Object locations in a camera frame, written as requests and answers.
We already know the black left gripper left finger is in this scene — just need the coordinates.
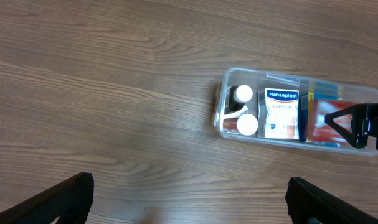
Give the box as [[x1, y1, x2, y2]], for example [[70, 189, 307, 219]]
[[0, 172, 94, 224]]

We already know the orange vitamin tube white cap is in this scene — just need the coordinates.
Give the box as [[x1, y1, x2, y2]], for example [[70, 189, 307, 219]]
[[223, 114, 258, 136]]

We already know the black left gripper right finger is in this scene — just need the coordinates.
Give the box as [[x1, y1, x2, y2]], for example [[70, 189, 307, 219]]
[[285, 177, 378, 224]]

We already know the dark bottle white cap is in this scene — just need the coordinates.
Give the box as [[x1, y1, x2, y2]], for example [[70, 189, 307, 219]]
[[225, 85, 253, 114]]

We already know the clear plastic container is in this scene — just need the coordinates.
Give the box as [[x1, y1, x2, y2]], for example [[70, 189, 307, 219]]
[[214, 68, 378, 156]]

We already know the blue yellow VapoDrops box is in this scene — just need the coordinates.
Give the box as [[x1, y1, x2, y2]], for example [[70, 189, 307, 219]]
[[298, 82, 343, 142]]

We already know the red white small box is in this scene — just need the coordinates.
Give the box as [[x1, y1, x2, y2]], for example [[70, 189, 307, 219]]
[[306, 99, 355, 145]]

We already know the white Hansaplast box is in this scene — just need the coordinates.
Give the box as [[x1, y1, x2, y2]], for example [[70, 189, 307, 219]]
[[258, 88, 299, 140]]

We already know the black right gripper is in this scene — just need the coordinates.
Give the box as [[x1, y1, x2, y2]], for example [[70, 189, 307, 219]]
[[324, 103, 378, 150]]

